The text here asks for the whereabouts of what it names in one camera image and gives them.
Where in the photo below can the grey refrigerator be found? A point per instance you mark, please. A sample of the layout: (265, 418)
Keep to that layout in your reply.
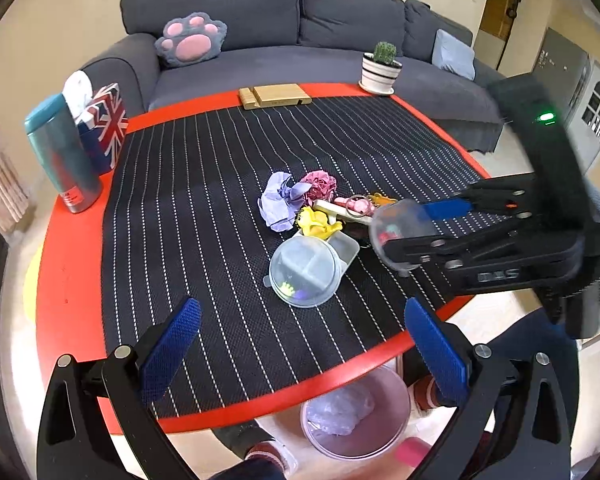
(562, 68)

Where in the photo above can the yellow duck toy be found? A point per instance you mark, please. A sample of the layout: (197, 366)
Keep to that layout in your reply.
(315, 223)

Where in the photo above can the wooden stand block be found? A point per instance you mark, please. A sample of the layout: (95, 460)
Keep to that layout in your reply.
(273, 95)

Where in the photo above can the cat paw cushion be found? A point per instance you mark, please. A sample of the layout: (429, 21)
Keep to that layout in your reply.
(190, 40)

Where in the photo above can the purple paper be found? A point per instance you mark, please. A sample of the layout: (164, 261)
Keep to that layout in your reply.
(280, 201)

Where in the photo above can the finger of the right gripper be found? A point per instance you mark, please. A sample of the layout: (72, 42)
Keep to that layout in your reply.
(415, 249)
(504, 196)

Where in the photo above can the teal tumbler bottle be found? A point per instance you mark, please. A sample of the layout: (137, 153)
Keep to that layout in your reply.
(55, 141)

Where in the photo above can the black striped table mat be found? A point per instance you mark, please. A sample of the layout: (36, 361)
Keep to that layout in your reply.
(182, 220)

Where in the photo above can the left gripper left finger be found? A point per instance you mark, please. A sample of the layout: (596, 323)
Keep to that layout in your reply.
(74, 441)

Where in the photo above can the pink trash bin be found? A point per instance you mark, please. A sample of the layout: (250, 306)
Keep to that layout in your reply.
(360, 420)

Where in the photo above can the orange turtle toy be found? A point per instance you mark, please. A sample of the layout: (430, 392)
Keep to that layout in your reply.
(379, 200)

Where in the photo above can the light blue cushion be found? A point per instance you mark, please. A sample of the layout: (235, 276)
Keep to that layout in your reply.
(453, 56)

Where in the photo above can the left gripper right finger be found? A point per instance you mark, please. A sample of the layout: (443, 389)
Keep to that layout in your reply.
(510, 420)

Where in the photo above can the pink plush keychain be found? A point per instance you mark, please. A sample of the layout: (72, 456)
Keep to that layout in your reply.
(357, 205)

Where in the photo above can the union jack tissue box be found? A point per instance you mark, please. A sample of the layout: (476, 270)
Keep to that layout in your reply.
(100, 117)

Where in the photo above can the potted cactus striped pot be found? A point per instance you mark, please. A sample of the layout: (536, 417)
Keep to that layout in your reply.
(380, 70)

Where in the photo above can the dark grey sofa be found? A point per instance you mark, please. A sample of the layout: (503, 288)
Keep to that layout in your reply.
(300, 41)

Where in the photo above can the clear round plastic lid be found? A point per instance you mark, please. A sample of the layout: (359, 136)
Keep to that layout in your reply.
(304, 272)

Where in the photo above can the clear plastic cup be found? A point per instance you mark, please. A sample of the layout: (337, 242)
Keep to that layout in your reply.
(399, 221)

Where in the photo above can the white divided plastic container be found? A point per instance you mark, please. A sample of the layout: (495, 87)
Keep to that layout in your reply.
(346, 248)

